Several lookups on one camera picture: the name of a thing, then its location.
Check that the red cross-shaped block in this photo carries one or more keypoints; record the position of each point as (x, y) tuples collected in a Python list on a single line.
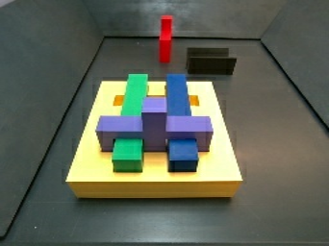
[(166, 38)]

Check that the yellow base board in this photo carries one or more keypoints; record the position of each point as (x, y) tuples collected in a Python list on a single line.
[(93, 179)]

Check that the purple cross-shaped block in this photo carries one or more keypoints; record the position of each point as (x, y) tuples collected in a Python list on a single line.
[(154, 127)]

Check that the blue bar block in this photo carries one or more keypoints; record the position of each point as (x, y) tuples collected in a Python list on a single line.
[(182, 145)]

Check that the green bar block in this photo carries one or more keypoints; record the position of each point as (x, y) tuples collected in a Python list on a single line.
[(127, 155)]

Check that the black block holder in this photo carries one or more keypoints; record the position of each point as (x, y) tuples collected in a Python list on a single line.
[(209, 61)]

